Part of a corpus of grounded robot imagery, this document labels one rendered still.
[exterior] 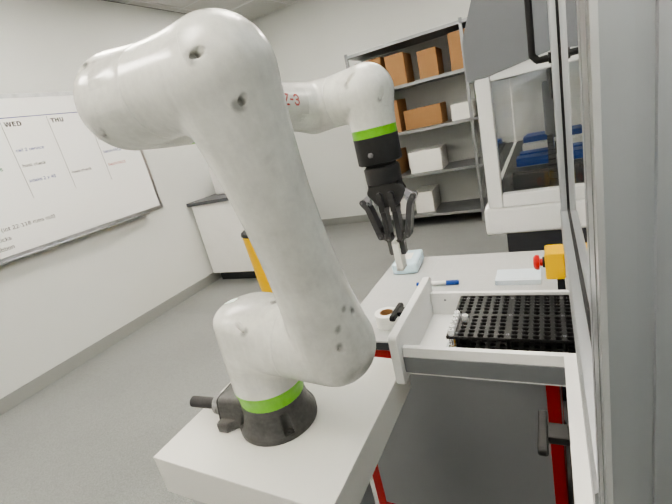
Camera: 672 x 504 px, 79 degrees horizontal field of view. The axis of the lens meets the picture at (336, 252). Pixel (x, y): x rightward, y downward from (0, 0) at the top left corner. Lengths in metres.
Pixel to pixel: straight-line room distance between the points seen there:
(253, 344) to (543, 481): 0.91
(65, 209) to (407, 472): 3.20
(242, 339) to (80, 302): 3.25
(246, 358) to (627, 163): 0.58
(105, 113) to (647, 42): 0.50
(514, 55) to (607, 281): 1.36
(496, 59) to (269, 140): 1.21
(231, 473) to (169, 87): 0.59
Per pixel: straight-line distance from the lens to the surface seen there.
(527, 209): 1.64
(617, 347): 0.28
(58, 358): 3.84
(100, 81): 0.56
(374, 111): 0.82
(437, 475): 1.41
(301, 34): 5.70
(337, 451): 0.75
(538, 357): 0.79
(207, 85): 0.44
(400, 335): 0.83
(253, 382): 0.73
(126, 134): 0.57
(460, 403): 1.20
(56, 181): 3.86
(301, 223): 0.49
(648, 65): 0.24
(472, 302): 0.96
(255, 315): 0.67
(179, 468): 0.86
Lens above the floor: 1.33
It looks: 17 degrees down
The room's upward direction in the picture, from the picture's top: 13 degrees counter-clockwise
